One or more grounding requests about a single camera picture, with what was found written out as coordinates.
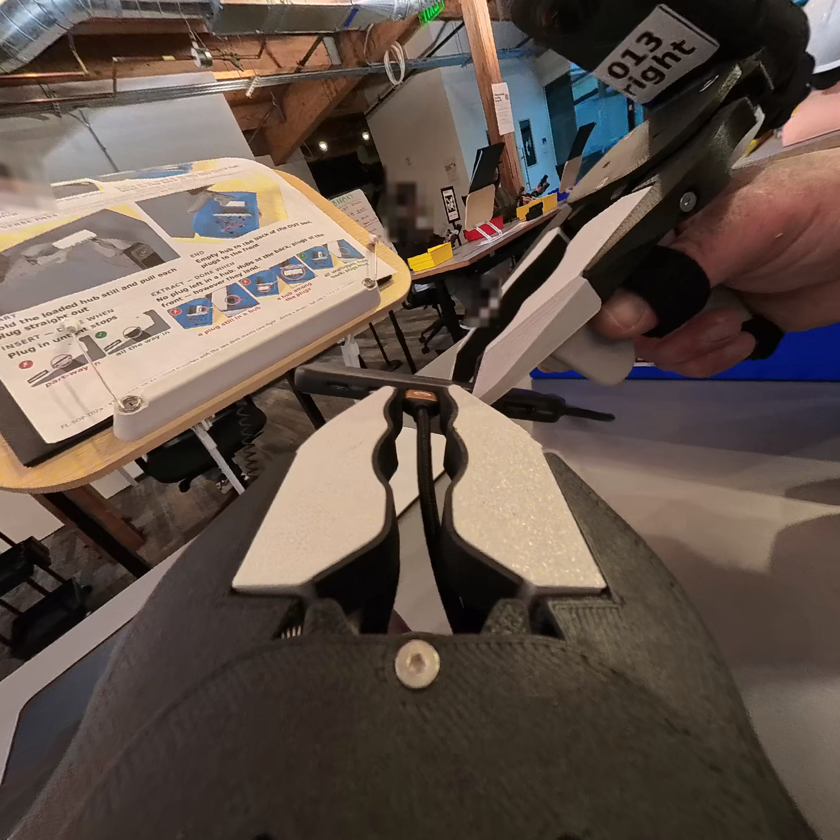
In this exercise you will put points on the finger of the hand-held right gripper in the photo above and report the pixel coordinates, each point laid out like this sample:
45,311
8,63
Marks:
528,266
558,295

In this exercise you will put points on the brown wooden stool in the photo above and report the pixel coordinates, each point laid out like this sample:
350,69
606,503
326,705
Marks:
98,525

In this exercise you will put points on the yellow parts bin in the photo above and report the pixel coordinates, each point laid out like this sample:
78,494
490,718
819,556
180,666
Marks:
430,257
528,211

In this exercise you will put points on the blue plastic bin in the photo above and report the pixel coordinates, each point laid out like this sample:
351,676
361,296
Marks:
754,367

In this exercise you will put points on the person's right hand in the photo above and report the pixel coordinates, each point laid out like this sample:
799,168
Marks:
774,249

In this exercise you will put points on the printed instruction sheet pad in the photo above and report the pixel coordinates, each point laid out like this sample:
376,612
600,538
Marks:
131,295

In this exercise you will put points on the tan board on stand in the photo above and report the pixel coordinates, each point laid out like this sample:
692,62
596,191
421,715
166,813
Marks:
479,203
569,172

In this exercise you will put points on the wooden post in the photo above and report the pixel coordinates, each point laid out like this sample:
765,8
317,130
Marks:
489,79

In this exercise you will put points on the black office chair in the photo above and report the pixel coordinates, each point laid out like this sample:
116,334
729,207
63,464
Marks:
420,298
197,446

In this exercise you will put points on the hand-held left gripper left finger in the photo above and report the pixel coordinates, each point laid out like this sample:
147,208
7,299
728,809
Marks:
321,505

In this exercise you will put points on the pink object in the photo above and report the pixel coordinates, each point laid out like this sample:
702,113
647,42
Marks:
817,121

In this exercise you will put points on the red parts bin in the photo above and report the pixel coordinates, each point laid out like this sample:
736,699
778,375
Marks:
476,233

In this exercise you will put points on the printed marker tag sign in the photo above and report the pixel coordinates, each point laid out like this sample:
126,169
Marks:
450,203

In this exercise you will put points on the black usb hub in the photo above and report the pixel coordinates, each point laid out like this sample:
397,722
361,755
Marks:
328,382

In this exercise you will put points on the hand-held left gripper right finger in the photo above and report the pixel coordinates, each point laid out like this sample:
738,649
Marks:
525,518

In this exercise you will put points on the white book stand wooden board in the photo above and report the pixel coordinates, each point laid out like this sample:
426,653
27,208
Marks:
65,466

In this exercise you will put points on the silver ventilation duct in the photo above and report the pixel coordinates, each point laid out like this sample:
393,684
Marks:
39,26

